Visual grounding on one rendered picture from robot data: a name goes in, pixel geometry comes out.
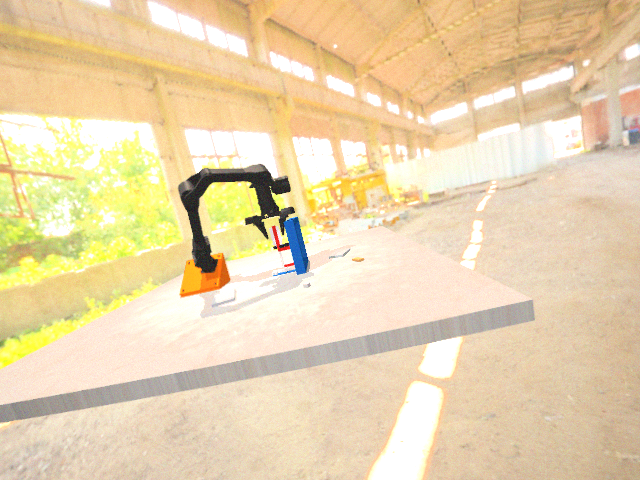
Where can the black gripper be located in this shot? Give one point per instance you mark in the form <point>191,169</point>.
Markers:
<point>267,206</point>

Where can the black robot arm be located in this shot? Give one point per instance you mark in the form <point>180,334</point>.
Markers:
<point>191,190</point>

